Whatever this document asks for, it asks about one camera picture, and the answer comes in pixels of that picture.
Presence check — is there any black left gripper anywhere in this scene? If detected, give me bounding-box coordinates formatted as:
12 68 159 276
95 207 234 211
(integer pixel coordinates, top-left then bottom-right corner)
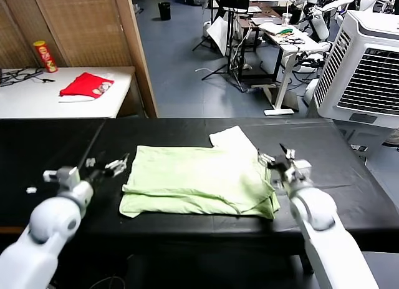
80 153 130 185

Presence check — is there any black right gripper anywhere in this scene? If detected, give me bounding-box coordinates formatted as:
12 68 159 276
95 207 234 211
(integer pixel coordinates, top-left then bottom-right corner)
257 143 296 185

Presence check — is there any light green t-shirt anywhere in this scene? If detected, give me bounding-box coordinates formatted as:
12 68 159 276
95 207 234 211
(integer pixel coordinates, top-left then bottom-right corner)
118 125 281 220

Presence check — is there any large black table cover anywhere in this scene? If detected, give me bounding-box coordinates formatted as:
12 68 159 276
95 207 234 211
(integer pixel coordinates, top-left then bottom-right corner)
49 117 399 252

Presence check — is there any small black table cover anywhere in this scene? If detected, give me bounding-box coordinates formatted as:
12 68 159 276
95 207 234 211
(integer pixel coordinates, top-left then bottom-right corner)
0 117 107 230

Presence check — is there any red santa hat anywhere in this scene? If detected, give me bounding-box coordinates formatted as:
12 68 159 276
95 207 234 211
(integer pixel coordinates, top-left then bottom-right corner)
58 72 115 103

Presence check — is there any white side table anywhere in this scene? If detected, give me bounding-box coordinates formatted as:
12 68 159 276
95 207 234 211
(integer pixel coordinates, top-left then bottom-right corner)
0 66 137 119

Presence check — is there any white standing desk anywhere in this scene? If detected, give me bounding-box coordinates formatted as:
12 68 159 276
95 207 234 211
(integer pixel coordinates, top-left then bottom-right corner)
260 22 331 117

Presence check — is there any white air cooler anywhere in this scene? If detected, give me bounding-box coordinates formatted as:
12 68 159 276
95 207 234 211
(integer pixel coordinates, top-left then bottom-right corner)
311 9 399 130

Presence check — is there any black-legged desk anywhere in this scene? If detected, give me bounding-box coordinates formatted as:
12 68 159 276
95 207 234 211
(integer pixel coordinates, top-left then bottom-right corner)
226 6 278 83

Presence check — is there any red chips can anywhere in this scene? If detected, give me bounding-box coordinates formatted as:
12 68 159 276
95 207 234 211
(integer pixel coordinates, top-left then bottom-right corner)
32 41 59 73

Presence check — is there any black tripod stand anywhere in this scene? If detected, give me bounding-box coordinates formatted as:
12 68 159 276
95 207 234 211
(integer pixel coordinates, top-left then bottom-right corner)
192 0 225 52

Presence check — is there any silver laptop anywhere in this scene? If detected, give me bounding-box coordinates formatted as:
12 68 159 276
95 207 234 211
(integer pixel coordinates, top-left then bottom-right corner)
251 16 283 26

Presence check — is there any wooden folding screen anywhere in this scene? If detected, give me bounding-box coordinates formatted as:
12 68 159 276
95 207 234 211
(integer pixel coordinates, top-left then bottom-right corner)
0 0 158 118

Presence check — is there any white reflector board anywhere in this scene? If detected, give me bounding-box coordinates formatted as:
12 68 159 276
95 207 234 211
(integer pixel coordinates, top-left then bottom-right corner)
207 16 228 56

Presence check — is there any brown wooden desk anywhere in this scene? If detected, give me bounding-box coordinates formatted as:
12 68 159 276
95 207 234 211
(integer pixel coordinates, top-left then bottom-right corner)
236 4 283 27

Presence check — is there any black trash bin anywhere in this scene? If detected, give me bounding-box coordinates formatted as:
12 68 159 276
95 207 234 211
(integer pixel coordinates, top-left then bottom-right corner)
158 1 171 21

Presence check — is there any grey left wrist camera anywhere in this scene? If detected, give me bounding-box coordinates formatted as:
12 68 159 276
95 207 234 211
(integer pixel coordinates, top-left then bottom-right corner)
42 166 80 190

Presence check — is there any black cable bundle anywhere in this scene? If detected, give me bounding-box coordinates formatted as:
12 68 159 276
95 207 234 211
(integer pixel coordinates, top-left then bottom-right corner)
0 67 56 87

